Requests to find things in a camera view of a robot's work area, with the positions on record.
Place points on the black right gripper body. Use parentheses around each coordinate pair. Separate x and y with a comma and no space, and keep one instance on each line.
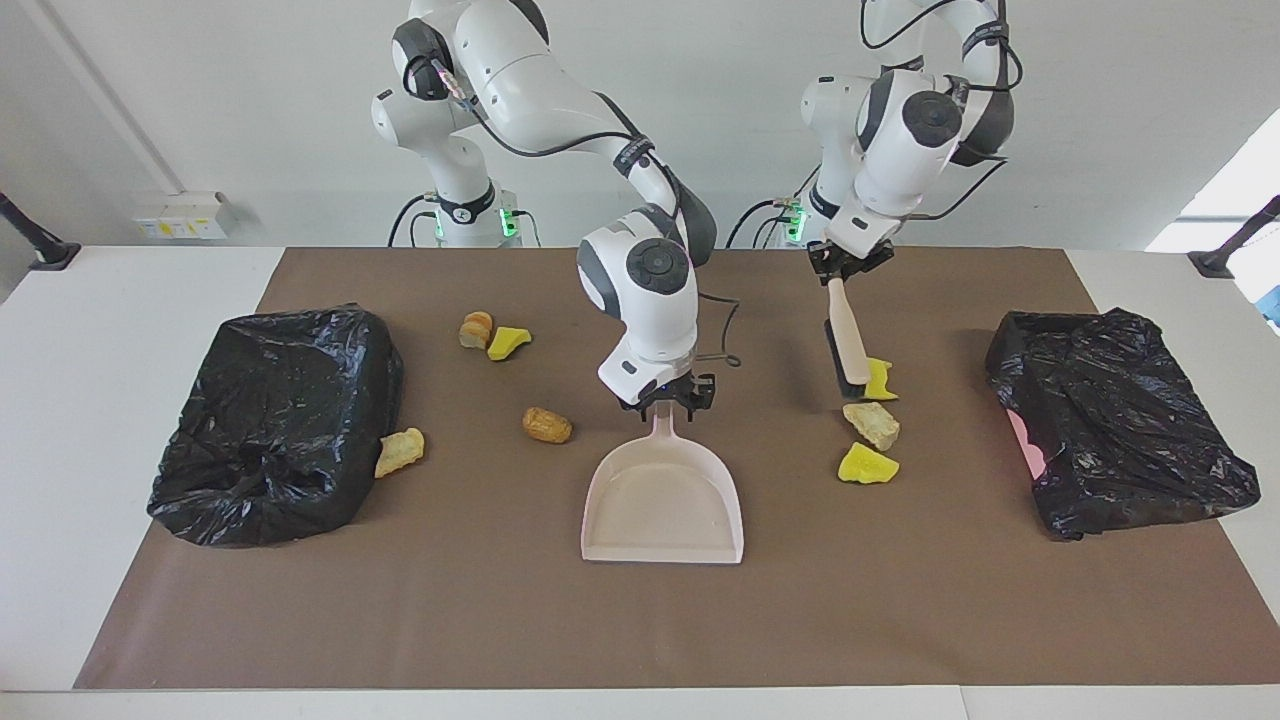
(680,385)

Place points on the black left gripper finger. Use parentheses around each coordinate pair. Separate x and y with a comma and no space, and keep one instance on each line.
(858,273)
(820,275)

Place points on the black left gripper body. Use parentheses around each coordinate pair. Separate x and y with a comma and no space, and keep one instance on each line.
(850,255)

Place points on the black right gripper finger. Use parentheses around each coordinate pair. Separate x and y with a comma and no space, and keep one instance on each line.
(642,407)
(692,403)

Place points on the pink hand brush black bristles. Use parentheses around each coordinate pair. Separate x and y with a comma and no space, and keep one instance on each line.
(848,335)

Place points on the pink plastic dustpan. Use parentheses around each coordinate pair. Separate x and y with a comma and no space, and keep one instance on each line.
(660,500)

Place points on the brown fried nugget toy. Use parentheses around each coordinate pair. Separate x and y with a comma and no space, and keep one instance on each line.
(547,426)

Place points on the notched yellow sponge piece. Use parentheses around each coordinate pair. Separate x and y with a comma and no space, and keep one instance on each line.
(882,380)

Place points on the small yellow sponge piece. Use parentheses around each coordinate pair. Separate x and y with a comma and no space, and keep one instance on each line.
(506,344)

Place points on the beige bread chunk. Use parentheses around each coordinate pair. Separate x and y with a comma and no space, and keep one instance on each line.
(872,425)

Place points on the striped croissant toy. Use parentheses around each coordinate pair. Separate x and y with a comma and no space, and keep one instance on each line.
(476,330)

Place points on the large yellow sponge piece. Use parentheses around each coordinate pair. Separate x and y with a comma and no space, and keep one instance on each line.
(866,466)

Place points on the beige dumpling toy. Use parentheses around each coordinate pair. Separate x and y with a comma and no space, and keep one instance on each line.
(400,452)

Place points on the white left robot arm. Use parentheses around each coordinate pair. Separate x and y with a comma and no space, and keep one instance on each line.
(900,150)

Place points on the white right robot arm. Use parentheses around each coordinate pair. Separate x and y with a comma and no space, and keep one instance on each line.
(650,300)

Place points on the pink plastic bin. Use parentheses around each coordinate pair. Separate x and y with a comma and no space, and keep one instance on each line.
(1027,445)

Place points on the black trash bag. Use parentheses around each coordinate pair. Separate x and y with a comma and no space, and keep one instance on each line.
(1130,420)

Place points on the black bag lined bin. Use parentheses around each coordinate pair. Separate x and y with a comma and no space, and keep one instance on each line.
(270,420)

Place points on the brown table mat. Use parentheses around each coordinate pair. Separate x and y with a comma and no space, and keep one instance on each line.
(640,620)

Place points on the black clamp stand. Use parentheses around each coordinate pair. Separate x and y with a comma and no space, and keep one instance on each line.
(45,255)
(1215,262)

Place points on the blue object at edge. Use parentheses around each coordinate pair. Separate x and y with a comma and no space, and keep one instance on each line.
(1273,308)

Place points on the white wall socket box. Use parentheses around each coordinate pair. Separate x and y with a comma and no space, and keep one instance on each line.
(185,217)

